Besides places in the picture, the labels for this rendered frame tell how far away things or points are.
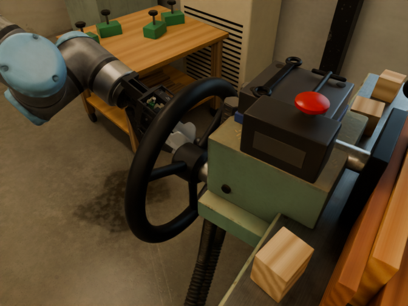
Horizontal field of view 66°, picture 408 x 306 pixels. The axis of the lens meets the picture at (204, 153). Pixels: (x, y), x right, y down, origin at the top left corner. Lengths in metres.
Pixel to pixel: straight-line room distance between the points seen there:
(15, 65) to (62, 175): 1.24
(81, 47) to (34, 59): 0.19
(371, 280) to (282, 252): 0.07
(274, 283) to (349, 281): 0.06
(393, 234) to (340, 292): 0.06
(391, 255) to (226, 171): 0.18
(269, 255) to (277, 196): 0.08
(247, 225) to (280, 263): 0.11
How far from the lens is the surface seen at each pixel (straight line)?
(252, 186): 0.34
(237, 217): 0.38
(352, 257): 0.26
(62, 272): 1.42
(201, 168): 0.49
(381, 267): 0.27
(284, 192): 0.33
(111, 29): 1.70
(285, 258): 0.28
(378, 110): 0.48
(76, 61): 0.71
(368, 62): 1.82
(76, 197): 1.62
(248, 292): 0.30
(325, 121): 0.30
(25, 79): 0.55
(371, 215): 0.29
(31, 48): 0.56
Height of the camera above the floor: 1.18
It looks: 44 degrees down
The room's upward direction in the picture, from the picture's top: straight up
